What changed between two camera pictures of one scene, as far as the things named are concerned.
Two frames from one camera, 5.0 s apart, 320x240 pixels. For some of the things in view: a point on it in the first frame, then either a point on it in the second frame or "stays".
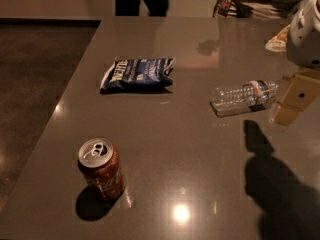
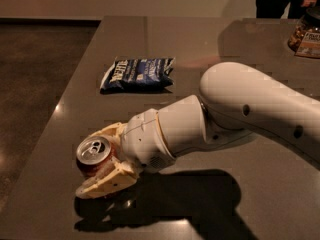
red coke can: x=99 y=164 stays
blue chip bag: x=131 y=75 stays
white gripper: x=305 y=39 -> x=144 y=138
